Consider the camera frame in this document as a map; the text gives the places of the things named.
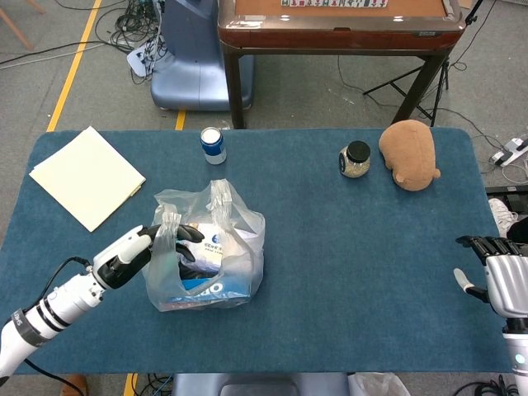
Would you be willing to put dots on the brown plush toy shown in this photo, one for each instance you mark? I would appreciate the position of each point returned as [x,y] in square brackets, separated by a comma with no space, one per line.
[410,154]

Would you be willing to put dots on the row of mahjong tiles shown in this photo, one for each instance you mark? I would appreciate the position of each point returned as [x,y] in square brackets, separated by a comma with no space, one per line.
[334,3]

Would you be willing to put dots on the white sneaker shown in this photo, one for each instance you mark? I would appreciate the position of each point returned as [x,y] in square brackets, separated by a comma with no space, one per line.
[501,214]

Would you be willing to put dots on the blue table mat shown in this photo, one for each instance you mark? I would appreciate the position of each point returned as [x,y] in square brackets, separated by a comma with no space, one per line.
[288,255]

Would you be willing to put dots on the white power strip with plugs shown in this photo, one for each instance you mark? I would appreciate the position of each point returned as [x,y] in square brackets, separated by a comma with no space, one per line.
[142,59]

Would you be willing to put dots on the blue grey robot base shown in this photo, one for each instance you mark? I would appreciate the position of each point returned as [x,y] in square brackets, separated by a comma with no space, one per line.
[194,62]

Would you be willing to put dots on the cream paper folder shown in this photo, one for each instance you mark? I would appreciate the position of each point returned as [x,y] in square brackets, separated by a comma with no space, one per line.
[86,177]

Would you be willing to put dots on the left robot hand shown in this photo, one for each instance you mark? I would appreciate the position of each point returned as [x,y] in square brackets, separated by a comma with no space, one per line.
[123,257]

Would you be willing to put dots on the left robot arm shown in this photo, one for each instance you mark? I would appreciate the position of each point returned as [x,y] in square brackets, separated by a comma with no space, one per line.
[45,317]

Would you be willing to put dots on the brown shoe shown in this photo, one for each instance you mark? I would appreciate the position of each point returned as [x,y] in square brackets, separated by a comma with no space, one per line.
[78,385]

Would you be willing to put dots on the wooden chair leg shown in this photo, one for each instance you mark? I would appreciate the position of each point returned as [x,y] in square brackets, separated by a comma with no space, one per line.
[16,24]

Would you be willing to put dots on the white tissue pack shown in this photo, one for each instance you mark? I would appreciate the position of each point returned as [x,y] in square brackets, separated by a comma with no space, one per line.
[212,247]

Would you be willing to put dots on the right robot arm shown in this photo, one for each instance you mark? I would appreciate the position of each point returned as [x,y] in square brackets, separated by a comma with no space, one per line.
[515,354]

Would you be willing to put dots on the brown mahjong table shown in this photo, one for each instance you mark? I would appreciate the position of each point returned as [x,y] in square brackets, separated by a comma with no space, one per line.
[342,37]

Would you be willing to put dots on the black tripod stand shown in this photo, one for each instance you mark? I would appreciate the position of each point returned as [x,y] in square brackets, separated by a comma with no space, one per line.
[429,82]

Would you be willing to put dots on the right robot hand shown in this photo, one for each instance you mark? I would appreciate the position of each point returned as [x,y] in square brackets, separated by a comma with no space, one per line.
[501,276]

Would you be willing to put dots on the blue and white can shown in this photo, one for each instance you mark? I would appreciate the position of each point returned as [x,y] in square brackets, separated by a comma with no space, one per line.
[213,145]

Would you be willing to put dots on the glass jar with black lid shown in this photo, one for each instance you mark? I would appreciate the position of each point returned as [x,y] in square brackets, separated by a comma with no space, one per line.
[354,160]

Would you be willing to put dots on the blue snack box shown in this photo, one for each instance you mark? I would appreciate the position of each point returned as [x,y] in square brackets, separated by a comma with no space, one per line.
[214,288]

